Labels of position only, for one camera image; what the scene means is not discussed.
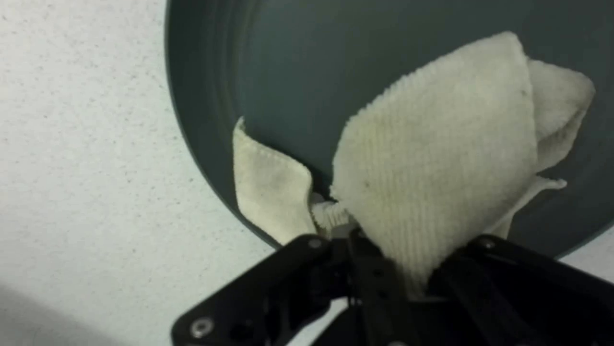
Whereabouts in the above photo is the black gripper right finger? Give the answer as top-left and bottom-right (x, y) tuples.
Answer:
(428, 236), (614, 346)

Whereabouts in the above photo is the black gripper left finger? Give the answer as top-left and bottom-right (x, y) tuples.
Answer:
(171, 234), (355, 346)

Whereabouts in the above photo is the cream cloth towel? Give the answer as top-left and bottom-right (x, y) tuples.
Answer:
(232, 33), (595, 288)

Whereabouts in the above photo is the dark green round plate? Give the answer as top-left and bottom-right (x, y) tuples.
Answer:
(165, 0), (614, 256)

